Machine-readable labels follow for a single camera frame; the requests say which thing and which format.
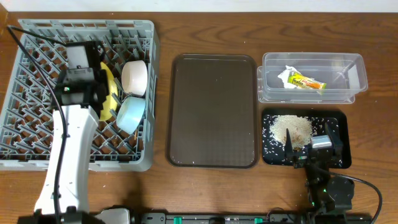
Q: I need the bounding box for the clear plastic container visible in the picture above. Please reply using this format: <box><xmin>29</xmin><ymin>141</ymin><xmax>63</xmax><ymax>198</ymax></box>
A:
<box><xmin>257</xmin><ymin>52</ymin><xmax>368</xmax><ymax>104</ymax></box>

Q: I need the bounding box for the white tissue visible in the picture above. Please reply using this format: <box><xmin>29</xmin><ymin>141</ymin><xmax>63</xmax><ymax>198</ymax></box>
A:
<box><xmin>277</xmin><ymin>65</ymin><xmax>297</xmax><ymax>89</ymax></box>

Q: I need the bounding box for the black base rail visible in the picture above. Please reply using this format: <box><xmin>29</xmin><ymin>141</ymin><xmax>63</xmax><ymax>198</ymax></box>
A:
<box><xmin>93</xmin><ymin>205</ymin><xmax>374</xmax><ymax>224</ymax></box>

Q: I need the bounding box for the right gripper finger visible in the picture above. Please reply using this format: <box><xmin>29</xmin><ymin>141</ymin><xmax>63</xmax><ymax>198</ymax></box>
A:
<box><xmin>325</xmin><ymin>123</ymin><xmax>342</xmax><ymax>148</ymax></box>
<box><xmin>284</xmin><ymin>129</ymin><xmax>294</xmax><ymax>156</ymax></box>

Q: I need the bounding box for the light blue bowl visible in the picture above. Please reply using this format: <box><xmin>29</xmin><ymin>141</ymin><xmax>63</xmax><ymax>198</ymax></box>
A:
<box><xmin>116</xmin><ymin>96</ymin><xmax>146</xmax><ymax>134</ymax></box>

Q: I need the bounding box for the grey plastic dish rack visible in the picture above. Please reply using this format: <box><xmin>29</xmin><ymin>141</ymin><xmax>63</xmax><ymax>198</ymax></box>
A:
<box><xmin>1</xmin><ymin>19</ymin><xmax>160</xmax><ymax>172</ymax></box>

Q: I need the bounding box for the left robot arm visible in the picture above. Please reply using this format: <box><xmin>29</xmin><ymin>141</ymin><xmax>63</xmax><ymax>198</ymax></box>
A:
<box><xmin>18</xmin><ymin>63</ymin><xmax>113</xmax><ymax>223</ymax></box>

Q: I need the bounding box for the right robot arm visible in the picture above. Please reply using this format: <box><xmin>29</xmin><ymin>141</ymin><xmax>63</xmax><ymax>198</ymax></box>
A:
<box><xmin>284</xmin><ymin>124</ymin><xmax>354</xmax><ymax>223</ymax></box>

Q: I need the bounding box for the yellow round plate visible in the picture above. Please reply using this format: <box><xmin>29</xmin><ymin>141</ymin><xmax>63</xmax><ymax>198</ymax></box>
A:
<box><xmin>99</xmin><ymin>62</ymin><xmax>118</xmax><ymax>121</ymax></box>

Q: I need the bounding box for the left black cable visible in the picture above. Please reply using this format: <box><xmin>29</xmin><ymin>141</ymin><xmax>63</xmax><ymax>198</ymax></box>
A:
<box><xmin>6</xmin><ymin>24</ymin><xmax>69</xmax><ymax>224</ymax></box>

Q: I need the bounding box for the black rectangular tray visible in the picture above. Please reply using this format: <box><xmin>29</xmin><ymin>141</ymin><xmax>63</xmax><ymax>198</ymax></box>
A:
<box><xmin>261</xmin><ymin>108</ymin><xmax>351</xmax><ymax>169</ymax></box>

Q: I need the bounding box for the green snack wrapper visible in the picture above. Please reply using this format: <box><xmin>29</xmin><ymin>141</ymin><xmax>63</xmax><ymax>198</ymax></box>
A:
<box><xmin>287</xmin><ymin>71</ymin><xmax>326</xmax><ymax>95</ymax></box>

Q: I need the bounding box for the dark brown serving tray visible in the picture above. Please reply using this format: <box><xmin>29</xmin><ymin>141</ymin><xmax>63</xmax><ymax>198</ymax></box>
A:
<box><xmin>165</xmin><ymin>54</ymin><xmax>259</xmax><ymax>169</ymax></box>

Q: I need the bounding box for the pink white bowl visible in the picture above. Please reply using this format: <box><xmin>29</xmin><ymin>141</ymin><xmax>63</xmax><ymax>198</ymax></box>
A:
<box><xmin>121</xmin><ymin>60</ymin><xmax>148</xmax><ymax>96</ymax></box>

